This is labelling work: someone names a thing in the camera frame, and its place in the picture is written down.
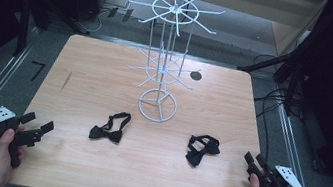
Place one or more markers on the black bow tie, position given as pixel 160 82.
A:
pixel 107 133
pixel 201 149

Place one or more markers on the black power adapter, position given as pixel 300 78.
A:
pixel 113 12
pixel 127 15

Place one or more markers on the beige wooden platform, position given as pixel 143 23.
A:
pixel 246 1

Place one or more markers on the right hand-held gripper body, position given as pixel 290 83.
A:
pixel 270 184

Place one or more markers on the black metal stand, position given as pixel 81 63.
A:
pixel 295 56
pixel 23 27

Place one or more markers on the black round table grommet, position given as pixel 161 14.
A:
pixel 195 75

